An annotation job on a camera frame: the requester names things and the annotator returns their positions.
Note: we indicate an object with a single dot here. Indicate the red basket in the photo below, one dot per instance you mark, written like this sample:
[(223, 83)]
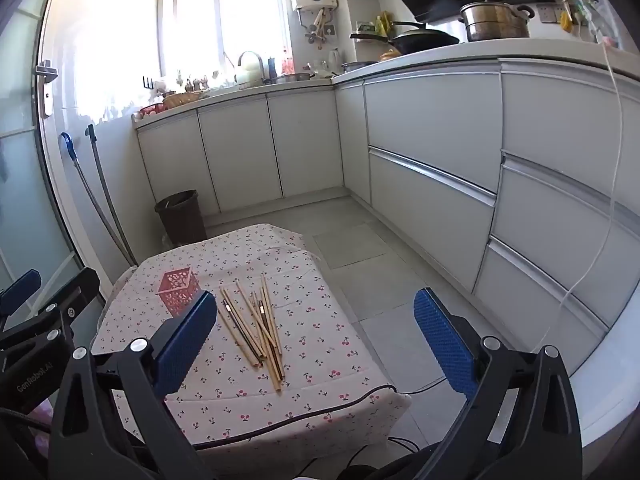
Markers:
[(152, 109)]

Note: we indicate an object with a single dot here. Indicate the pile of wooden chopsticks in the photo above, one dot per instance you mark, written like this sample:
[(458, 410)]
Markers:
[(275, 375)]

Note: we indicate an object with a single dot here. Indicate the yellow hanging kitchen tool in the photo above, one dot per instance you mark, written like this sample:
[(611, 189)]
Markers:
[(565, 17)]

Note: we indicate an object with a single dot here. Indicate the white bottle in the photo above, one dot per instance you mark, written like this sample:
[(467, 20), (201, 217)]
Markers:
[(335, 60)]

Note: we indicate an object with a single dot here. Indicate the black frying pan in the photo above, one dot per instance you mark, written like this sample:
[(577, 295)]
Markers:
[(370, 36)]

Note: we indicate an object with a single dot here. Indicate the woven basket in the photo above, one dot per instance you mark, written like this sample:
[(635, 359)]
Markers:
[(182, 99)]

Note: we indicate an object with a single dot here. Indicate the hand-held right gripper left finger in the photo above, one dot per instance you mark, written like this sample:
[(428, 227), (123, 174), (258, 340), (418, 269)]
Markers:
[(185, 342)]

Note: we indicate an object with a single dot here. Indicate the steel faucet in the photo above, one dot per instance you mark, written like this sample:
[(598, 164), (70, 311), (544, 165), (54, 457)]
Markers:
[(262, 67)]

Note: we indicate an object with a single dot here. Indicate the brown trash bin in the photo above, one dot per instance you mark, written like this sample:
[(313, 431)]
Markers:
[(180, 220)]

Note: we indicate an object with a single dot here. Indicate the kitchen window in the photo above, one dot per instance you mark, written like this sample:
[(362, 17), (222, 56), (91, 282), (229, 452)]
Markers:
[(190, 20)]

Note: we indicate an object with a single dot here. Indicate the white kitchen cabinets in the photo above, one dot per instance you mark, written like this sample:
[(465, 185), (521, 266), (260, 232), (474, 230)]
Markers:
[(425, 120)]

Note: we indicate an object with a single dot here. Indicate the steel stockpot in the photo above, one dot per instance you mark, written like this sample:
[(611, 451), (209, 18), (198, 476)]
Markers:
[(495, 25)]

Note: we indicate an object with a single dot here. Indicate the wall socket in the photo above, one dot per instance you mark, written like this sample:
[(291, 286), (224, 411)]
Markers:
[(549, 12)]

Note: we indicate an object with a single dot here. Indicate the thin black chopstick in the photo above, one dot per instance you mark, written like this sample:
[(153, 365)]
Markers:
[(263, 322)]

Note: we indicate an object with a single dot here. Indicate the pink perforated holder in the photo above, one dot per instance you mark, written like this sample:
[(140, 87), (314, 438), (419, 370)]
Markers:
[(175, 290)]

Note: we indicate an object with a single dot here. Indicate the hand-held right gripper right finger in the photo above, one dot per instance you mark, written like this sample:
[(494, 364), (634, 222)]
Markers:
[(442, 342)]

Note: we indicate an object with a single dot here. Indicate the dark bottle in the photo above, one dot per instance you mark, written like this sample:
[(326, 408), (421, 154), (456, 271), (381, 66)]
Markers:
[(272, 67)]

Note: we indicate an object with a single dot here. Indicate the black wok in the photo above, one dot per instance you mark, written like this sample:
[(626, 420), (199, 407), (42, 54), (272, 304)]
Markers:
[(425, 40)]

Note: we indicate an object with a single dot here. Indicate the black chopstick with gold band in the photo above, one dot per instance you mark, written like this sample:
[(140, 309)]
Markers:
[(245, 335)]

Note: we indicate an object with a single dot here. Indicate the cherry print tablecloth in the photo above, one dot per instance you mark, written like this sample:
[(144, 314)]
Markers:
[(310, 360)]

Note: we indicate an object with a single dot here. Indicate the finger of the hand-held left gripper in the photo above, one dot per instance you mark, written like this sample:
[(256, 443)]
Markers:
[(20, 287), (80, 287)]

